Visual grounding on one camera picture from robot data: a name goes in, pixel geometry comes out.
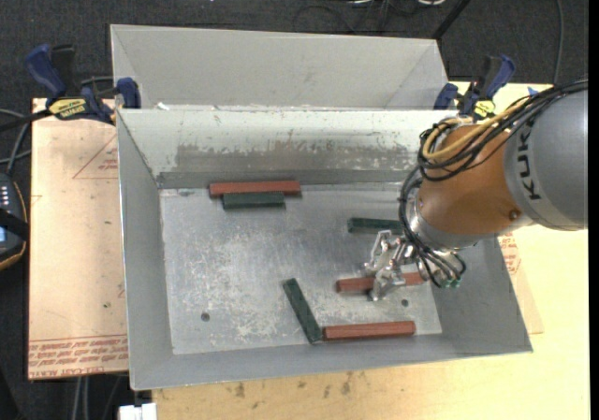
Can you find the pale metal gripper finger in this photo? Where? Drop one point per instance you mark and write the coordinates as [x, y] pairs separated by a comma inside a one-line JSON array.
[[384, 286], [382, 245]]

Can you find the dark green flat block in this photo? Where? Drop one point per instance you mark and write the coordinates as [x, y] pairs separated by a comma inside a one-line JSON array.
[[372, 225], [252, 201], [302, 310]]

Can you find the red-brown flat block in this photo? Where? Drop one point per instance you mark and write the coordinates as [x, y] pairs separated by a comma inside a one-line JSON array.
[[353, 285], [255, 188], [369, 330]]

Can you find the grey metal bin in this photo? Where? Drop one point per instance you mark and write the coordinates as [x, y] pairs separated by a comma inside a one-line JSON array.
[[262, 264]]

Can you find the brown cardboard board red print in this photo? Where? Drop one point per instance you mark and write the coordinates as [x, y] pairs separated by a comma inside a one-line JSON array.
[[75, 240]]

